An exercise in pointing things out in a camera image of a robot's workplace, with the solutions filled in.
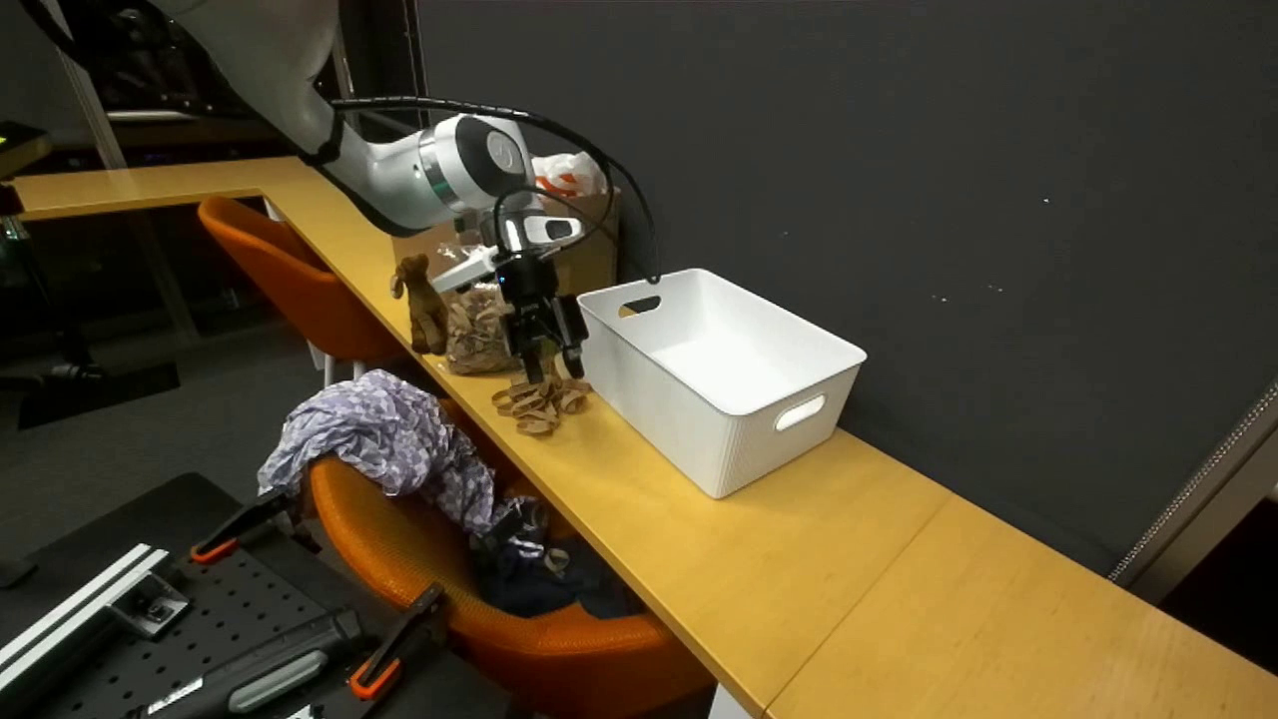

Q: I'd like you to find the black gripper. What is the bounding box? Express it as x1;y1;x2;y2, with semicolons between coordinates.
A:
496;249;596;393

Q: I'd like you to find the tan rubber band pile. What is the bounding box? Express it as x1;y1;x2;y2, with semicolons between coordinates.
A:
488;373;599;445

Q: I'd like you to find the clear plastic bag of rubber bands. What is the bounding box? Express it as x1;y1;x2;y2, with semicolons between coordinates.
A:
437;236;527;380

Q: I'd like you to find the brown cardboard box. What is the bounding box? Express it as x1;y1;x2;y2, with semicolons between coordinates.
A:
386;184;627;309

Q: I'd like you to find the brown moose plush toy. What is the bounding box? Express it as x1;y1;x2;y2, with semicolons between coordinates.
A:
386;251;451;360

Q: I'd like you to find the white plastic bin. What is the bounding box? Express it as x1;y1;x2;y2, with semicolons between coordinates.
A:
571;265;871;504

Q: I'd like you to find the white red plastic bag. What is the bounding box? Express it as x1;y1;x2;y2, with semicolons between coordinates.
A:
527;150;609;203

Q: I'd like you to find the purple white patterned cloth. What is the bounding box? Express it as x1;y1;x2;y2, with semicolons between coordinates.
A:
250;369;501;538

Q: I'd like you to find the dark bundled cloth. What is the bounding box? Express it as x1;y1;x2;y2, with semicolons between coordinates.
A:
465;492;649;625

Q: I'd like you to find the orange chair with cloth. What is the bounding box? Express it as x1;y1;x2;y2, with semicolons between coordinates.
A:
302;455;717;719

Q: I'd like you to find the black orange clamp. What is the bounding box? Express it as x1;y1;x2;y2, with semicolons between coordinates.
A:
343;584;455;709
182;492;302;570

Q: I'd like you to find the black perforated work board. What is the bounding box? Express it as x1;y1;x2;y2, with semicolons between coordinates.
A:
0;471;520;719

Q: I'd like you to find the black floor stand base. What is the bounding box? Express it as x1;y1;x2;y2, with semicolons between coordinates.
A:
0;352;182;435

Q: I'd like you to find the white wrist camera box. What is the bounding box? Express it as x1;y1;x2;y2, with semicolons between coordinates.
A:
424;240;508;301

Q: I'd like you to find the small metal bracket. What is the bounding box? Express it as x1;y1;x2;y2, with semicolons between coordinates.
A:
107;570;197;645

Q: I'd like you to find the aluminium extrusion rail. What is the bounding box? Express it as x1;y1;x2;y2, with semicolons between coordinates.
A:
0;538;174;694

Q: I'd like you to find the grey window frame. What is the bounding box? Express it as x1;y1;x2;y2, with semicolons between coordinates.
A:
1104;384;1278;606

